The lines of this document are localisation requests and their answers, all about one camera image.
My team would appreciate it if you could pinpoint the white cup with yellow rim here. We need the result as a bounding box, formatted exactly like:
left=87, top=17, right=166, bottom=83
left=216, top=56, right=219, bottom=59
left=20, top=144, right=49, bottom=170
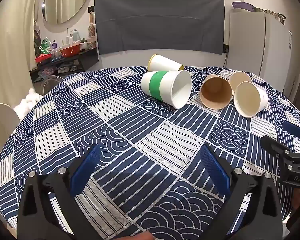
left=147, top=53, right=184, bottom=73

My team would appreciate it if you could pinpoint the beige curtain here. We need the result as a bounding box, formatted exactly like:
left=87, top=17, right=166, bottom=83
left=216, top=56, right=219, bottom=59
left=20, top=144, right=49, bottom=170
left=0, top=0, right=45, bottom=110

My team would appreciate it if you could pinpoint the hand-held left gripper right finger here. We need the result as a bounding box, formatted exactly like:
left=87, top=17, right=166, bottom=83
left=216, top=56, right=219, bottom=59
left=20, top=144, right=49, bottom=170
left=200, top=144, right=283, bottom=240

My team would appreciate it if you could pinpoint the small cream paper cup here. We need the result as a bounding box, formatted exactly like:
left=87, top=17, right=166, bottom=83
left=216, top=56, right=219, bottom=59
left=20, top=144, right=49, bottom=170
left=228, top=71, right=253, bottom=95

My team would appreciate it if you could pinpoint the black power cable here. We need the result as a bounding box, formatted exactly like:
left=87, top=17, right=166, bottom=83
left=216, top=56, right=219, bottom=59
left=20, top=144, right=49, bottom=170
left=222, top=44, right=229, bottom=68

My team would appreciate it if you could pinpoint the black shelf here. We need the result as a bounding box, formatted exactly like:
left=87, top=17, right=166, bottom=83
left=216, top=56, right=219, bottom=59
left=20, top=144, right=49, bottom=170
left=29, top=47, right=99, bottom=83

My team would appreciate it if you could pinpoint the transparent chair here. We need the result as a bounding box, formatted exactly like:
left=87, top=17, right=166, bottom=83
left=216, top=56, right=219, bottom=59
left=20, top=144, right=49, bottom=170
left=41, top=75, right=66, bottom=97

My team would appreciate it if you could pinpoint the brown paper cup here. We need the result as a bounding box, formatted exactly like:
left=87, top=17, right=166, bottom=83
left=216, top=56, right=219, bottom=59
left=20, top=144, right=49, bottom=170
left=199, top=74, right=233, bottom=110

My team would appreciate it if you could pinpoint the person's left hand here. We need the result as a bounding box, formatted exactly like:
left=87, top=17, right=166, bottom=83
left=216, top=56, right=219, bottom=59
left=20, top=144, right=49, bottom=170
left=120, top=232, right=154, bottom=240

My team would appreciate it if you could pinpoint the plain white paper cup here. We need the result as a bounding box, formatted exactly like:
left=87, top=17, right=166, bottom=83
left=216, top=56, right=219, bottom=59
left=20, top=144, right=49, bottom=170
left=234, top=81, right=269, bottom=118

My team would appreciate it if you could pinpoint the blue patterned tablecloth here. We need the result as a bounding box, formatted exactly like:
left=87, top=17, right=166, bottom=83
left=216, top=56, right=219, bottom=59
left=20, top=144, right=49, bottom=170
left=0, top=66, right=300, bottom=240

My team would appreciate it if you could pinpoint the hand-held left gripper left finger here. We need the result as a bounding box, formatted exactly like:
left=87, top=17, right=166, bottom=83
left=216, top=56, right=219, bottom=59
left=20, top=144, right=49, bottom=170
left=17, top=144, right=102, bottom=240

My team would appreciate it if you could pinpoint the white cup with green band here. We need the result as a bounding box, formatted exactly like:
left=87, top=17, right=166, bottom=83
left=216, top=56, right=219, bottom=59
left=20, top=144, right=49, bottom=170
left=140, top=70, right=192, bottom=110

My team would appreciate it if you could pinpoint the red colander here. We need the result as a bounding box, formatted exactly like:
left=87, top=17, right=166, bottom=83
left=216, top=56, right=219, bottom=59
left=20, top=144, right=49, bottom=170
left=59, top=43, right=83, bottom=56

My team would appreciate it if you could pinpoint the purple basin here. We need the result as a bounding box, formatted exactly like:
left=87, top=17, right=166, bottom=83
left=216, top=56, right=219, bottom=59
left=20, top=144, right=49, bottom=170
left=231, top=1, right=256, bottom=12

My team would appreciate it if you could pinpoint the wooden hairbrush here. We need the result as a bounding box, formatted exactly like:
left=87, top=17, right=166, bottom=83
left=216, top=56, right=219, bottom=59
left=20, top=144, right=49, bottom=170
left=89, top=12, right=95, bottom=39

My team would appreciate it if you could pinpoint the red basin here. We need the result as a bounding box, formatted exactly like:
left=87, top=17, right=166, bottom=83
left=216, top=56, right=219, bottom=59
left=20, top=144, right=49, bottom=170
left=35, top=54, right=52, bottom=64

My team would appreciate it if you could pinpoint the oval wall mirror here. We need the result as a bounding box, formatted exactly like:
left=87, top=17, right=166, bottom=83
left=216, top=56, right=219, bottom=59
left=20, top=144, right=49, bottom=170
left=42, top=0, right=93, bottom=26

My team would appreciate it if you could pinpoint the white fluffy rug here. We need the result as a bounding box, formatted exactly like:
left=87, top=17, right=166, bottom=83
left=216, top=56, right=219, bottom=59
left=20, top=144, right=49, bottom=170
left=13, top=87, right=44, bottom=121

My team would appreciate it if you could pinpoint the white chair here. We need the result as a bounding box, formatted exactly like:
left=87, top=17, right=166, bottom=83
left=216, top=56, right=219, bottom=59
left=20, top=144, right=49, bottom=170
left=0, top=103, right=21, bottom=167

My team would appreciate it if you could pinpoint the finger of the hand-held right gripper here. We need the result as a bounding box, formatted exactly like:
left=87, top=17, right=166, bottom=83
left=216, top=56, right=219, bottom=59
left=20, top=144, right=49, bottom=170
left=282, top=120, right=300, bottom=141
left=260, top=135, right=292, bottom=161

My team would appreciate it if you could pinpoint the white refrigerator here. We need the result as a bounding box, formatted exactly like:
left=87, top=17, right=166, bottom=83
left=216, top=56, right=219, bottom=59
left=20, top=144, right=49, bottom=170
left=226, top=11, right=293, bottom=90

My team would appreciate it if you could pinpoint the green bag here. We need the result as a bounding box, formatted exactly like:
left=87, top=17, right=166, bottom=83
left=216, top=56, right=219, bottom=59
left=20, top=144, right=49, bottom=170
left=39, top=37, right=52, bottom=54

